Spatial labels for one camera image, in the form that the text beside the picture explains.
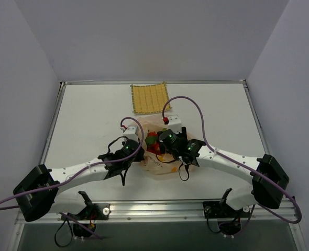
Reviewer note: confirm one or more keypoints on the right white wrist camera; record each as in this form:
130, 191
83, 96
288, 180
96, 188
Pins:
173, 123

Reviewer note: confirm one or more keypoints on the translucent banana print plastic bag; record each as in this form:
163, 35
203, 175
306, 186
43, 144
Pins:
153, 164

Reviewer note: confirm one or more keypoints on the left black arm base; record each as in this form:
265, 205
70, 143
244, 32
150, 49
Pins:
83, 224

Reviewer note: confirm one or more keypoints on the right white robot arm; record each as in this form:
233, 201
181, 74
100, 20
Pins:
265, 177

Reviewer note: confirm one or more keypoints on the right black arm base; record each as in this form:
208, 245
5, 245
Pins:
234, 222

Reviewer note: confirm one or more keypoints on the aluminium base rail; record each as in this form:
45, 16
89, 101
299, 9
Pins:
165, 211

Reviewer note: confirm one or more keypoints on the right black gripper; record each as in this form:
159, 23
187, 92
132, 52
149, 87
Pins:
182, 136

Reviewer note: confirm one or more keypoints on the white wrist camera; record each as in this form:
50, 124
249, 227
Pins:
173, 123
130, 133

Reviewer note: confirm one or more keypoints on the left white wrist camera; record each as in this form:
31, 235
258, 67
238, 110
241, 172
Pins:
130, 133

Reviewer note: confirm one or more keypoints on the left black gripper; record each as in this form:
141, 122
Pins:
140, 153

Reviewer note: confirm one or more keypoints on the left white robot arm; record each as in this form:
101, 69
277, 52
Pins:
42, 191

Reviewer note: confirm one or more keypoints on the yellow woven mat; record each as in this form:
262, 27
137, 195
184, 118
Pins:
149, 99

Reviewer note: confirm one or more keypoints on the fake strawberry bunch with leaves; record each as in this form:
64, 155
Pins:
153, 144

